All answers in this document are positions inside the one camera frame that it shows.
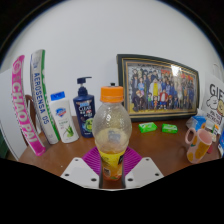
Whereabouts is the flat round red coaster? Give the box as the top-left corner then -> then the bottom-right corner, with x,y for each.
207,142 -> 215,155

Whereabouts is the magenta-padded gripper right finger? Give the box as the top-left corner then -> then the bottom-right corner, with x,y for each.
121,146 -> 165,190

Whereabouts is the framed group photo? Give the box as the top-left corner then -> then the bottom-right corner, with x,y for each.
116,53 -> 201,123

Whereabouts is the pink and yellow mug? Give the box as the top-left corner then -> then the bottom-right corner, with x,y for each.
184,127 -> 213,164

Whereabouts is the brown wooden chair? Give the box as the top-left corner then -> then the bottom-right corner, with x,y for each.
23,94 -> 43,146

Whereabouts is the dark blue pump bottle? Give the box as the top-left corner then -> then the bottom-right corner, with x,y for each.
72,76 -> 97,139

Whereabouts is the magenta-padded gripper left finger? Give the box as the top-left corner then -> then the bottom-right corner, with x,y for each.
60,146 -> 103,190

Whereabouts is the orange juice bottle orange cap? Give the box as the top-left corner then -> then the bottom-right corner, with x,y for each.
92,85 -> 133,182

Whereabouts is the white printed gift bag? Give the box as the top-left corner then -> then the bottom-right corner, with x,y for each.
200,63 -> 224,129

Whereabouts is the white shampoo bottle blue cap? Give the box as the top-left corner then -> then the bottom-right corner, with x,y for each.
49,91 -> 80,144

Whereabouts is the white and green shuttlecock tube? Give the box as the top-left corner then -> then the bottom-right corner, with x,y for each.
29,49 -> 62,146

